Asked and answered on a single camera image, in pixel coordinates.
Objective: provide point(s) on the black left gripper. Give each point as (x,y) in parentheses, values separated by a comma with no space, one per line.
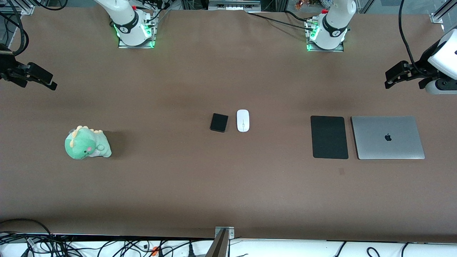
(423,64)

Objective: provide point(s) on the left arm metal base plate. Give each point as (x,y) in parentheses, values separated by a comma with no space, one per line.
(310,49)

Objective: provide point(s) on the black mouse pad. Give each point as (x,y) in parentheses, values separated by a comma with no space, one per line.
(329,137)

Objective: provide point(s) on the silver laptop with apple logo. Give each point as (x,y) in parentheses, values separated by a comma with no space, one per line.
(387,142)

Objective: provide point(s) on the aluminium profile post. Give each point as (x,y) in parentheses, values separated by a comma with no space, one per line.
(217,248)

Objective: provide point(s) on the grey electronics box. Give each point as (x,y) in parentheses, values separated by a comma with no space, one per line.
(234,4)

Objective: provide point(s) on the black phone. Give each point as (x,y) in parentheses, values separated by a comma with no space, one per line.
(219,122)

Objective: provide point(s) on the green dinosaur plush toy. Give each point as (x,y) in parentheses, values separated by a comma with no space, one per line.
(85,144)

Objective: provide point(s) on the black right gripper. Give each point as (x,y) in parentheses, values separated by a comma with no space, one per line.
(8,67)

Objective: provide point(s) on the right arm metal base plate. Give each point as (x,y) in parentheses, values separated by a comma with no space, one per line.
(154,43)

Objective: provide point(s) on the small metal table bracket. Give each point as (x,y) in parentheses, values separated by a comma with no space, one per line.
(230,232)

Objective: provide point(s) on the aluminium frame corner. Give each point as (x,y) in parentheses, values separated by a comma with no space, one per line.
(21,7)
(441,14)

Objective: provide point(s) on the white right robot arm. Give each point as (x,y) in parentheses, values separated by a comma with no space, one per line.
(130,32)

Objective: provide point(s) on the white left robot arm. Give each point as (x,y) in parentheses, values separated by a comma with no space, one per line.
(334,39)

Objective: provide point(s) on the white computer mouse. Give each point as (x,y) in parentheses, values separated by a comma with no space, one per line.
(243,120)

